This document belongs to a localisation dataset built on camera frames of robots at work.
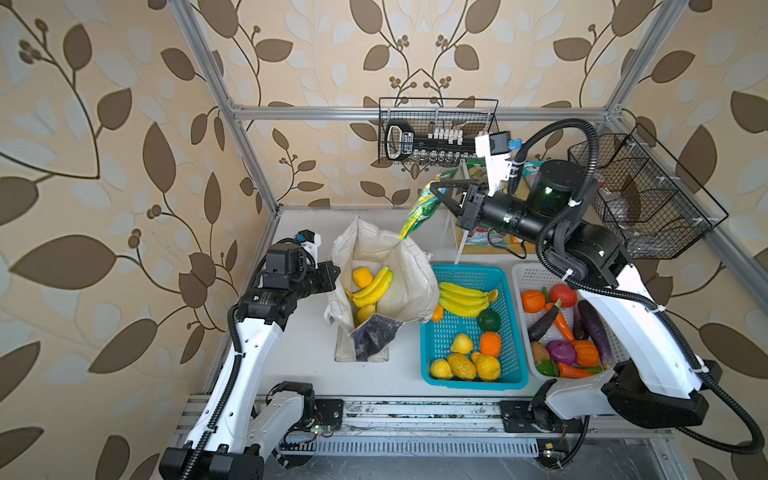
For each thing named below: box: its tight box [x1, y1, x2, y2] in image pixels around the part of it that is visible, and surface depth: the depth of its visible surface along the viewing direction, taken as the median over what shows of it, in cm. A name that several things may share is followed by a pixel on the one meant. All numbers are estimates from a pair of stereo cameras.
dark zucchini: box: [528, 299, 562, 342], surface depth 86 cm
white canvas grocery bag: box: [324, 217, 440, 362], surface depth 81 cm
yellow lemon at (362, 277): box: [352, 267, 373, 288], surface depth 97 cm
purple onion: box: [546, 340, 578, 366], surface depth 80 cm
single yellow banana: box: [344, 266, 394, 308], surface depth 96 cm
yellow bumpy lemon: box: [447, 353, 476, 381], surface depth 80 cm
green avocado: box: [478, 308, 502, 333], surface depth 87 cm
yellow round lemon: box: [475, 354, 501, 382], surface depth 79 cm
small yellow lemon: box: [431, 359, 453, 379], surface depth 79 cm
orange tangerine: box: [480, 331, 501, 358], surface depth 82 cm
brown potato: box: [531, 341, 551, 364], surface depth 80 cm
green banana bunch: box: [439, 282, 499, 317], surface depth 92 cm
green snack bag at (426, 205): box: [399, 170, 459, 240], surface depth 52 cm
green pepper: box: [535, 359, 560, 377], surface depth 78 cm
